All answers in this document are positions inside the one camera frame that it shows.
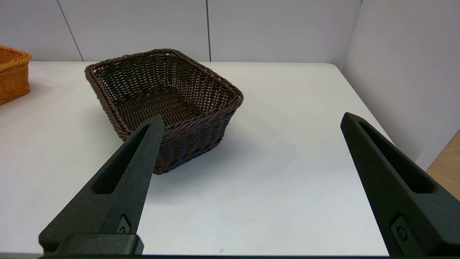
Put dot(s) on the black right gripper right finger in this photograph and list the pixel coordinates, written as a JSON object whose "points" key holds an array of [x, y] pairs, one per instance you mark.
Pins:
{"points": [[406, 201]]}

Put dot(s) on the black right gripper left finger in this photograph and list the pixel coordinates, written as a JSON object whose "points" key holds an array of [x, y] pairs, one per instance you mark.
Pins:
{"points": [[118, 194]]}

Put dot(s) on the dark brown wicker basket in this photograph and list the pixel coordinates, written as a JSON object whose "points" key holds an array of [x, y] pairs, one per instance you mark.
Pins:
{"points": [[201, 129]]}

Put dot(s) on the orange wicker basket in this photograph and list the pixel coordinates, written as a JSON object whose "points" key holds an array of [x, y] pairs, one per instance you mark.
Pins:
{"points": [[12, 79]]}

